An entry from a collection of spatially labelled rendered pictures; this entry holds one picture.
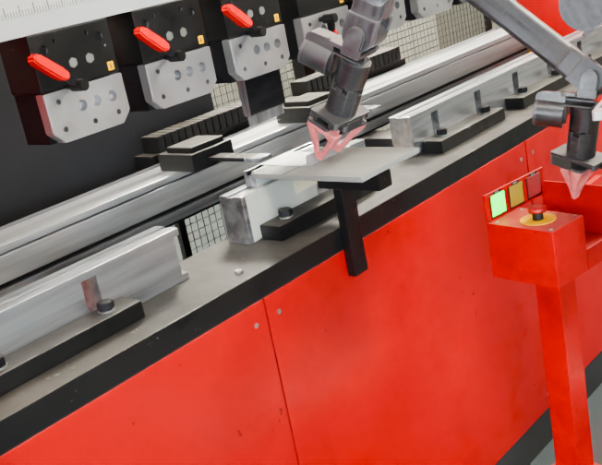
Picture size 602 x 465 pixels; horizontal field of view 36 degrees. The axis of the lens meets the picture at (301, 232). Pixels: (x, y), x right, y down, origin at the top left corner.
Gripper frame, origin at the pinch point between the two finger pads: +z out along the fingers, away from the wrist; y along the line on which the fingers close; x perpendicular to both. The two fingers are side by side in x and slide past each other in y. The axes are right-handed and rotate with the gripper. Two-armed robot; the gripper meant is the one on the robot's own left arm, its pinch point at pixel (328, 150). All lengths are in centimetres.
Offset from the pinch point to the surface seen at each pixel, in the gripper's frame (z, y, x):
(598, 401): 84, -91, 56
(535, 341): 60, -66, 38
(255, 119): 0.5, 3.8, -15.3
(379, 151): -2.6, -5.2, 7.4
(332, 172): -1.8, 7.3, 6.3
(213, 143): 15.9, -2.0, -28.5
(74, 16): -24, 41, -26
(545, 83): 12, -100, 1
